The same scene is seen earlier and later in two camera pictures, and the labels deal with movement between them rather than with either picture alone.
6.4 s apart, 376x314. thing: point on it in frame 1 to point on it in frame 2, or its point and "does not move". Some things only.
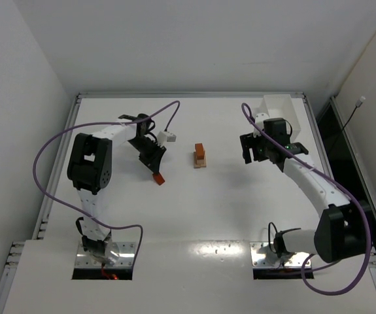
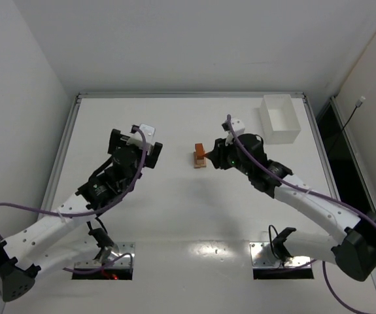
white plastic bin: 281,106 does not move
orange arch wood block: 199,149 does not move
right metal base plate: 262,257 does not move
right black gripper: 251,144 to 220,155
